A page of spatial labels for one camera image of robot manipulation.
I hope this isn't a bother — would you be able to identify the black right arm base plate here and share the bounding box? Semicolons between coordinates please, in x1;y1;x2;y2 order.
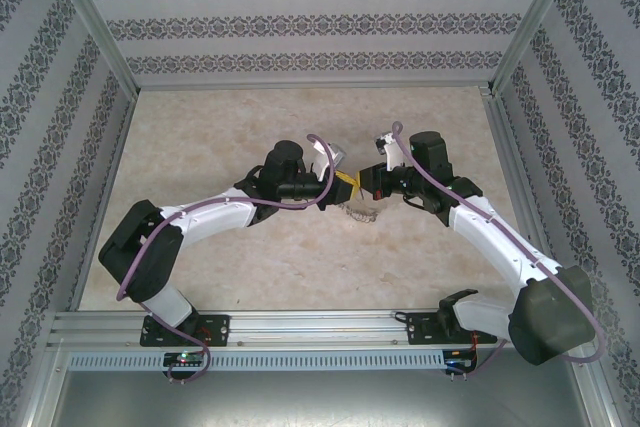
405;311;499;347

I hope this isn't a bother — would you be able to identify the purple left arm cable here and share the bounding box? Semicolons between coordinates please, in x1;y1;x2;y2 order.
115;133;337;384

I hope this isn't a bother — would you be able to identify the grey sheet metal shelf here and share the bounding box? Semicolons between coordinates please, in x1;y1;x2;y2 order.
49;369;609;427

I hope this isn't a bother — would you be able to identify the aluminium frame post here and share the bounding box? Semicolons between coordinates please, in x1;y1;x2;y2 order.
39;0;144;96
487;0;585;96

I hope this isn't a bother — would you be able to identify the aluminium table edge rail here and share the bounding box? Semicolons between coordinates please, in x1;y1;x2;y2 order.
67;91;137;313
479;86;549;313

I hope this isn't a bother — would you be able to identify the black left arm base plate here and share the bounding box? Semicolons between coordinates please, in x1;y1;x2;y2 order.
138;314;232;348

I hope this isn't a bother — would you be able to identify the slotted grey cable duct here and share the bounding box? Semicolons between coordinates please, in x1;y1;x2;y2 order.
67;349;446;372

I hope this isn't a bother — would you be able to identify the small circuit board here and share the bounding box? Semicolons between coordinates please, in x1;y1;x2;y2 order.
444;346;479;373
162;352;206;373

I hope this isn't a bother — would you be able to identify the long aluminium base rail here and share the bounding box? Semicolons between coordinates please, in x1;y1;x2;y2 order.
47;310;589;348

